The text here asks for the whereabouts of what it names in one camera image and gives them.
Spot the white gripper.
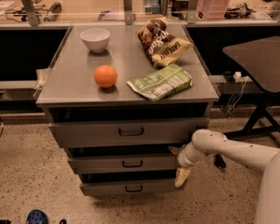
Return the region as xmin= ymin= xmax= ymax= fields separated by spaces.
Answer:
xmin=168 ymin=145 xmax=194 ymax=187

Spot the grey drawer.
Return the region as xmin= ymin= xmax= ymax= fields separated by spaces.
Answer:
xmin=80 ymin=170 xmax=186 ymax=196
xmin=65 ymin=143 xmax=181 ymax=174
xmin=49 ymin=117 xmax=209 ymax=148

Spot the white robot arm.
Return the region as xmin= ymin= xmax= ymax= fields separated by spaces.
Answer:
xmin=169 ymin=129 xmax=280 ymax=224

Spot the grey top drawer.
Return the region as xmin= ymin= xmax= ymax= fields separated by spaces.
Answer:
xmin=49 ymin=117 xmax=209 ymax=148

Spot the grey bottom drawer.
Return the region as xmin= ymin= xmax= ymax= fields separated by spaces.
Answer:
xmin=80 ymin=170 xmax=186 ymax=196

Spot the grey metal drawer cabinet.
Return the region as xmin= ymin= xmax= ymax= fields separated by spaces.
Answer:
xmin=35 ymin=24 xmax=220 ymax=197

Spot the green snack bag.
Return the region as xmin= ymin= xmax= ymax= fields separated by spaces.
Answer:
xmin=127 ymin=64 xmax=193 ymax=102

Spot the orange ball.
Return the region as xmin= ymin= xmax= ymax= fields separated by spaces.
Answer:
xmin=94 ymin=65 xmax=117 ymax=88

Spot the brown yellow chip bag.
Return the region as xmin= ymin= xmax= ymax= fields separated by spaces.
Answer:
xmin=136 ymin=17 xmax=193 ymax=67

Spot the black side table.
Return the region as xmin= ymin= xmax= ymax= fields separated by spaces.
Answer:
xmin=223 ymin=36 xmax=280 ymax=141

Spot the white bowl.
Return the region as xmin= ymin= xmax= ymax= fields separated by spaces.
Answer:
xmin=80 ymin=28 xmax=110 ymax=53

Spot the blue perforated shoe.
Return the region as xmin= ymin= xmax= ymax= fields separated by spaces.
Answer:
xmin=25 ymin=209 xmax=48 ymax=224

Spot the pink plastic bin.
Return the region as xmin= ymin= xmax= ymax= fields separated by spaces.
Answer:
xmin=196 ymin=0 xmax=230 ymax=20

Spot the handheld tool on shelf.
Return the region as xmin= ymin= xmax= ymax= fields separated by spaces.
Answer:
xmin=43 ymin=3 xmax=62 ymax=22

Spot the white power adapter with cables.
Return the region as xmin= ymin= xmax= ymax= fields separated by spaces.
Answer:
xmin=225 ymin=72 xmax=248 ymax=117

